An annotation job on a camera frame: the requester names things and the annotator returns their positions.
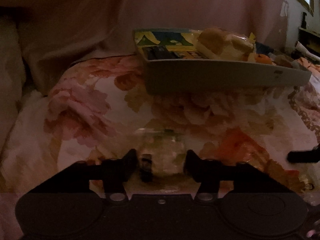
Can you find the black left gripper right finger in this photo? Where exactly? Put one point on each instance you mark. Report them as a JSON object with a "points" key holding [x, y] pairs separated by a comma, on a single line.
{"points": [[204, 171]]}

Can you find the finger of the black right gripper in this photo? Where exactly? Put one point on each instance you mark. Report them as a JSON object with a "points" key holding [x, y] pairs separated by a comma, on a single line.
{"points": [[309, 156]]}

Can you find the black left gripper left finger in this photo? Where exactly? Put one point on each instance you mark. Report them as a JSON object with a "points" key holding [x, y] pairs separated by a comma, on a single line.
{"points": [[118, 171]]}

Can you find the floral bed sheet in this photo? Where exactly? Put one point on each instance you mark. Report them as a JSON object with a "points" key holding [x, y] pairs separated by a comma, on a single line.
{"points": [[100, 109]]}

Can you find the grey tray with colourful lining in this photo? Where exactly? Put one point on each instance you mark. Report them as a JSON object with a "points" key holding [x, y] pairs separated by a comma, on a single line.
{"points": [[174, 64]]}

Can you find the large golden bread packet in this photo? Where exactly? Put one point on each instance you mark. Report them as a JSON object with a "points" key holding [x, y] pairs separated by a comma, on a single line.
{"points": [[219, 44]]}

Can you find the pink curtain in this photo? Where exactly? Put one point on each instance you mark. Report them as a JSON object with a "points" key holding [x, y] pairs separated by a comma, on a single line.
{"points": [[48, 35]]}

